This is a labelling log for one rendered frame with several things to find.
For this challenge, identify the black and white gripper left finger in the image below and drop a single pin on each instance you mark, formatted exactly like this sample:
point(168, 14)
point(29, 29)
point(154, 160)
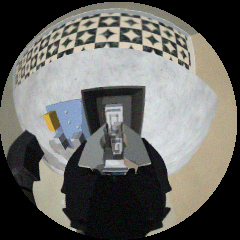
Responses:
point(88, 156)

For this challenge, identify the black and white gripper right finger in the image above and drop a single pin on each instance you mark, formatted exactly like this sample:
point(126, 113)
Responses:
point(142, 156)

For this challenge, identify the yellow block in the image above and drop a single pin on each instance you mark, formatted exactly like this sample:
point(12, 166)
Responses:
point(51, 120)

